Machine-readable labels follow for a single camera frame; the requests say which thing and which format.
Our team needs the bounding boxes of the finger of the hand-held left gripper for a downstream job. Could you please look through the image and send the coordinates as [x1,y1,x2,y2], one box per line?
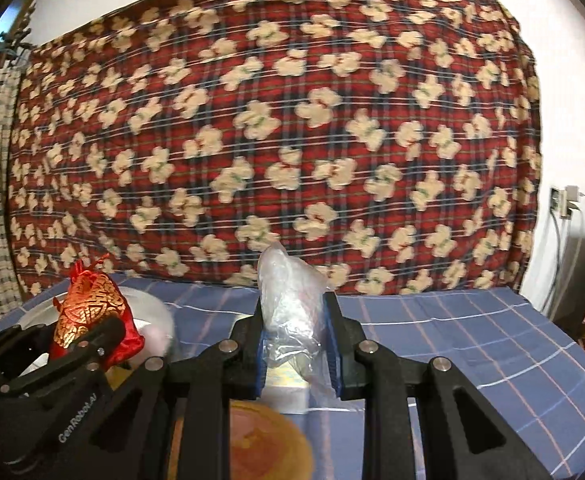
[0,325,56,378]
[0,317,126,397]

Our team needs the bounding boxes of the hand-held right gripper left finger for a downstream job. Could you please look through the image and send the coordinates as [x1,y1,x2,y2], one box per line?
[90,295,268,480]

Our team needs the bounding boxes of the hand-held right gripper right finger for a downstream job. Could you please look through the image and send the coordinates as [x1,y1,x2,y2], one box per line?
[323,290,528,480]

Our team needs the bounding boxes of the red gold drawstring pouch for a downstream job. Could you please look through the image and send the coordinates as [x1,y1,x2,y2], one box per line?
[47,255,146,369]

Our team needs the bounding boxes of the clear plastic bag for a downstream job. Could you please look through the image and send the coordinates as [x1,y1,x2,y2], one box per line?
[257,240,338,402]

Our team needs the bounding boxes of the round metal basin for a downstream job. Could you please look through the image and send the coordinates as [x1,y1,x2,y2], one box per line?
[20,285,178,376]

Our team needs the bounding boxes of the yellow patterned notebook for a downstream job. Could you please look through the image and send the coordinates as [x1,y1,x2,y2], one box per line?
[264,365,313,414]

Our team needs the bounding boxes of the orange pink round cushion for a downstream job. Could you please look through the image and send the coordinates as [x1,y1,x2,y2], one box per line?
[170,400,317,480]

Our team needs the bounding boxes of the blue plaid sheet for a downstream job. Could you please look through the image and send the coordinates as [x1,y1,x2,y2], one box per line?
[0,272,585,480]

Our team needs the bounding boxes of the red plaid bear print blanket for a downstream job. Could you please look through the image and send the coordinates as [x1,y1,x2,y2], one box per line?
[5,0,543,297]

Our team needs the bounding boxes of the dark clothes hanger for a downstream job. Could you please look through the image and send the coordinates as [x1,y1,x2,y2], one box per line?
[0,27,34,69]

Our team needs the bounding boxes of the black cable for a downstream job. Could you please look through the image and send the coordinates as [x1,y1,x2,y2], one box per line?
[547,210,564,311]

